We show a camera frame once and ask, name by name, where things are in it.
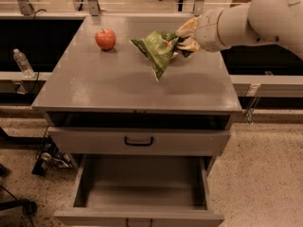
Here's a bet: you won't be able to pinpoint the grey drawer cabinet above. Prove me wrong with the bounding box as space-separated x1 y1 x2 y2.
30 14 243 166

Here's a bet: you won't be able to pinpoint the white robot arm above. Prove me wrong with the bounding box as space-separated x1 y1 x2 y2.
176 0 303 59

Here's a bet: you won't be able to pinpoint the green jalapeno chip bag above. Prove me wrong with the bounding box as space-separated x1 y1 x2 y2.
130 30 191 80

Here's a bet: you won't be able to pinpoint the black upper drawer handle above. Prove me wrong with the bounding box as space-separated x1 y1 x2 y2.
124 136 154 147

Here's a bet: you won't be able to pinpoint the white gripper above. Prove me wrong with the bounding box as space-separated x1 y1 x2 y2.
176 9 227 52

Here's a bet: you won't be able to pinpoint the open grey lower drawer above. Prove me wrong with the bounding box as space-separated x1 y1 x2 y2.
55 155 224 227

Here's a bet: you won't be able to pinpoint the black floor cables and devices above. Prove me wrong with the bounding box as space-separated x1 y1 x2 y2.
31 126 75 177

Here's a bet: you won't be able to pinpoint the clear plastic water bottle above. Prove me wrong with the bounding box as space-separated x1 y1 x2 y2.
13 48 35 79

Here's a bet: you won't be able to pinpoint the red apple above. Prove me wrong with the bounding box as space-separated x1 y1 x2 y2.
95 28 116 50

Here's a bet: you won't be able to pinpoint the black chair base left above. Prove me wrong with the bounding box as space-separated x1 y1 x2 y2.
0 164 38 227

